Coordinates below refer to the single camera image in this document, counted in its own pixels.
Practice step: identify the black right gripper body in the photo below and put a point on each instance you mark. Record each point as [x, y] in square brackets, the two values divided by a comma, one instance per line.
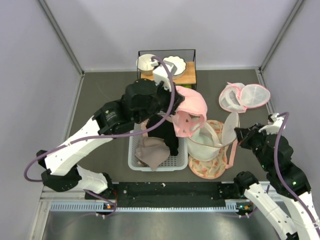
[254, 139]

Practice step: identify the black wire wooden shelf rack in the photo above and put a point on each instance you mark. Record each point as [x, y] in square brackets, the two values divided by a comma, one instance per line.
[186, 78]

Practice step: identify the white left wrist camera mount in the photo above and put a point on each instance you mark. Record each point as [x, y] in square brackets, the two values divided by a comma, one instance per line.
[160, 75]

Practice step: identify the beige bra in basket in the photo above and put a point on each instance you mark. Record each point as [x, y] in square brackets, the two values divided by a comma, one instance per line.
[152, 151]

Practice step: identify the white plastic laundry basket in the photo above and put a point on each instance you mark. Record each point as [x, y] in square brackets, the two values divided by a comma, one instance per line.
[173, 163]

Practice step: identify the white mesh laundry bag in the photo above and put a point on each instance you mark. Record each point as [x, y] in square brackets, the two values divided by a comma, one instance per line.
[205, 144]

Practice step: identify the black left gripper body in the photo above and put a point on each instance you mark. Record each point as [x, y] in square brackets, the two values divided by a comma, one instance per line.
[162, 99]

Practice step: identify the cream round bowl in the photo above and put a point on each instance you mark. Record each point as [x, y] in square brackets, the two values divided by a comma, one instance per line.
[145, 64]

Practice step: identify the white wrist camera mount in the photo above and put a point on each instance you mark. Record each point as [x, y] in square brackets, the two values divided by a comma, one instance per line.
[275, 122]
[160, 75]

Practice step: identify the white scalloped bowl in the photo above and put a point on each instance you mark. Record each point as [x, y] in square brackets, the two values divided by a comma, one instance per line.
[179, 63]

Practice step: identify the tulip print mesh bra bag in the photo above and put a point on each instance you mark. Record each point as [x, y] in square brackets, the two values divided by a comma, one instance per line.
[214, 168]

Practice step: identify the grey slotted cable duct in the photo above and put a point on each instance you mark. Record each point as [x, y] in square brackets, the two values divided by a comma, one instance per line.
[231, 206]

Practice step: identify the pink bra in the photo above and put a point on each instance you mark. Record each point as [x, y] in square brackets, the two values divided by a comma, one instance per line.
[191, 114]

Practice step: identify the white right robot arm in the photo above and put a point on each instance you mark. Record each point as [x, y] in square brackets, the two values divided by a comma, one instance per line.
[274, 154]

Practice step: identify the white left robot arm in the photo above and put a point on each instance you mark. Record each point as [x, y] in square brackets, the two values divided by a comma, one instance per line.
[141, 100]

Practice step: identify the black garment in basket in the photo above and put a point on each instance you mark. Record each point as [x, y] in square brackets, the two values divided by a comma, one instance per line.
[167, 133]

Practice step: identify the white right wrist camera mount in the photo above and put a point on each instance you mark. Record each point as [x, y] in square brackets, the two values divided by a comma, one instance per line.
[275, 122]

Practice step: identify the pink trimmed mesh laundry bag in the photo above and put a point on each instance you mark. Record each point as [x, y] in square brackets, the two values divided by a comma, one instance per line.
[237, 97]

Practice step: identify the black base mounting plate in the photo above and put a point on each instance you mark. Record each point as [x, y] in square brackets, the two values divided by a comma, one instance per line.
[173, 194]

